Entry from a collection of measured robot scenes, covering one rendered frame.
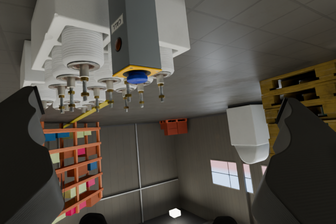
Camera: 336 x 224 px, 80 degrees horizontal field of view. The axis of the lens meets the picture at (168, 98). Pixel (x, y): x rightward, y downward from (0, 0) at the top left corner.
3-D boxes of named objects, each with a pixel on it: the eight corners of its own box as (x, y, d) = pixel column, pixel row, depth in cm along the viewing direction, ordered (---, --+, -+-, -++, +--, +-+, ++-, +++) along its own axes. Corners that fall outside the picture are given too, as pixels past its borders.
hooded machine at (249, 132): (239, 105, 589) (247, 158, 567) (224, 106, 553) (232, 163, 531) (265, 101, 524) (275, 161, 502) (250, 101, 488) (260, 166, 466)
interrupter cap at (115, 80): (105, 75, 61) (105, 77, 61) (125, 78, 67) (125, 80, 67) (93, 81, 66) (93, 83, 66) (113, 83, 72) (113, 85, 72)
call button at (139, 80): (122, 73, 39) (123, 83, 39) (132, 67, 36) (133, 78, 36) (140, 75, 42) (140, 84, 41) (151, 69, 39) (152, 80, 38)
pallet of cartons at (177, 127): (178, 119, 1245) (179, 133, 1233) (158, 121, 1170) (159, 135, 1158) (187, 118, 1161) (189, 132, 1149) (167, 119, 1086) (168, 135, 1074)
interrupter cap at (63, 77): (90, 76, 61) (90, 78, 61) (72, 81, 64) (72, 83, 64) (68, 71, 54) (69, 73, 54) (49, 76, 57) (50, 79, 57)
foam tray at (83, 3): (31, 21, 72) (30, 69, 70) (53, -64, 43) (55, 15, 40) (128, 42, 97) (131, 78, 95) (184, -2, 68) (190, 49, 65)
